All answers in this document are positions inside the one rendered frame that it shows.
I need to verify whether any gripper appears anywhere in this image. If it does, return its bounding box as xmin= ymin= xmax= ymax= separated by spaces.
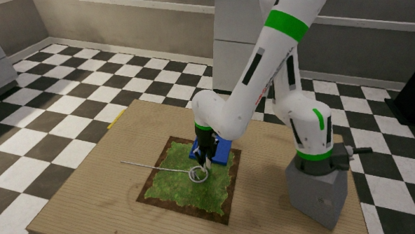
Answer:
xmin=192 ymin=137 xmax=219 ymax=172

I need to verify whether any blue tray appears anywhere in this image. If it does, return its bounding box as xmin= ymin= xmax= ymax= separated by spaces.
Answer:
xmin=189 ymin=134 xmax=232 ymax=165

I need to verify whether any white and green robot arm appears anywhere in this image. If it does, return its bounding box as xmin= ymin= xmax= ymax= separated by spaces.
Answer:
xmin=191 ymin=0 xmax=373 ymax=176

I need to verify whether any green grass mat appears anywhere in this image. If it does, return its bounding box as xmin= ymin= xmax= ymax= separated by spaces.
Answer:
xmin=136 ymin=136 xmax=241 ymax=225

